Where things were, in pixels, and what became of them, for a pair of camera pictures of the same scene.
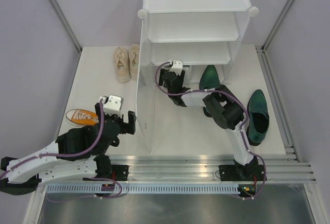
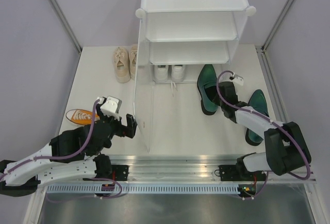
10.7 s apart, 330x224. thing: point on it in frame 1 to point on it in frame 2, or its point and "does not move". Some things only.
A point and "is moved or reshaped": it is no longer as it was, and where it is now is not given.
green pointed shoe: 258,118 does not move
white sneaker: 187,69 is moved or reshaped
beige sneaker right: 134,58 does not move
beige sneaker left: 120,58 does not move
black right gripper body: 181,78 to 217,100
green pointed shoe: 209,80 does not move
